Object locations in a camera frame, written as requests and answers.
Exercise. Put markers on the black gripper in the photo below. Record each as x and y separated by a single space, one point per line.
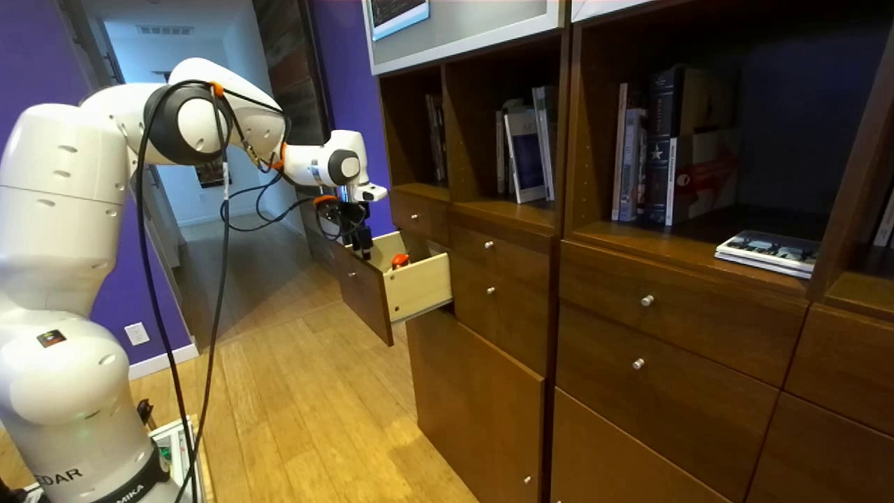
353 221

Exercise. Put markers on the narrow deep wooden drawer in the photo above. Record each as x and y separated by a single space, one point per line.
419 287

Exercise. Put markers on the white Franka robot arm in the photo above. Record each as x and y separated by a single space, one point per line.
65 205

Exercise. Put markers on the small silver drawer knob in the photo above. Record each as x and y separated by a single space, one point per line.
486 245
638 361
490 290
646 300

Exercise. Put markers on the medium deep wooden drawer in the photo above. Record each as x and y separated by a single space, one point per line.
504 311

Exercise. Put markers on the wide deep wooden drawer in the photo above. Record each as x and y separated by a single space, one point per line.
670 393

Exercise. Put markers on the small orange object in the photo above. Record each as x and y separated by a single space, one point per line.
396 262

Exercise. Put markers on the dark upright book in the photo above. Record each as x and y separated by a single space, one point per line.
437 142

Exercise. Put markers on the small black clamp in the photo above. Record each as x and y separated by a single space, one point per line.
145 411

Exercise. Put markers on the white box with green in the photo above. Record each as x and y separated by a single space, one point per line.
185 456

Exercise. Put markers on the thin white upright book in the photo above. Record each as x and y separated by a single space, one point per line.
618 156

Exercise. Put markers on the small silver door knob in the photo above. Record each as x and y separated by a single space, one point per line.
526 480

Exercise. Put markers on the grey upright book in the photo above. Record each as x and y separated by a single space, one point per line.
635 168

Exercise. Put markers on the tall black upright book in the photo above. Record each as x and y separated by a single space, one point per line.
663 142

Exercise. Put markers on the upright books middle shelf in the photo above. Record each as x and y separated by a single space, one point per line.
701 178

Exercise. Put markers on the flat lying white book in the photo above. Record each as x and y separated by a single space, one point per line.
768 254

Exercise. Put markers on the white upright books at edge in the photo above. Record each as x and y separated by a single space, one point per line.
884 221

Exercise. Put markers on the white framed wall picture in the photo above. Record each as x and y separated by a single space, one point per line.
396 15

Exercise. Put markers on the white wall outlet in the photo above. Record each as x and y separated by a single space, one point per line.
136 333

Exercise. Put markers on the brown wooden wall cabinet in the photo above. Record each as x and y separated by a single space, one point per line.
652 326

